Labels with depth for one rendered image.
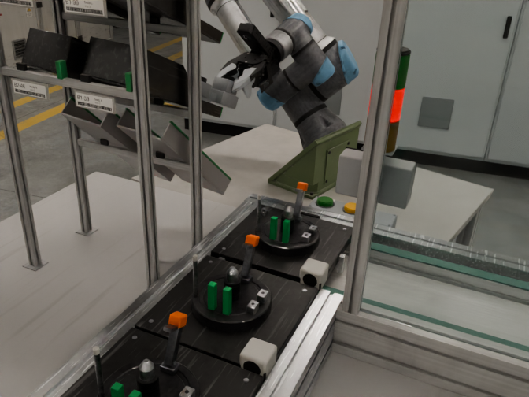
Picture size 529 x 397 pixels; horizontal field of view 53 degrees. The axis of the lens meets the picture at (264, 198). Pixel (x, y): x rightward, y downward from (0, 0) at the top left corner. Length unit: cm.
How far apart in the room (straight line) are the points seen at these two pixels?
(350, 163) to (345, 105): 325
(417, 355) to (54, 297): 73
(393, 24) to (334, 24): 323
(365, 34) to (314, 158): 255
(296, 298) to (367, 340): 15
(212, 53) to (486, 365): 365
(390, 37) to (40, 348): 81
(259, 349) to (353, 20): 334
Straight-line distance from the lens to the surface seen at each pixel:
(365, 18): 398
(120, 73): 100
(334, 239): 116
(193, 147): 111
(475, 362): 100
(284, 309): 95
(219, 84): 128
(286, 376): 86
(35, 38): 116
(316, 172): 155
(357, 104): 411
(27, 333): 114
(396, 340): 99
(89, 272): 126
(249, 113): 433
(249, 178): 168
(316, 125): 160
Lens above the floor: 157
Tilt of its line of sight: 27 degrees down
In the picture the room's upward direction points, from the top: 3 degrees clockwise
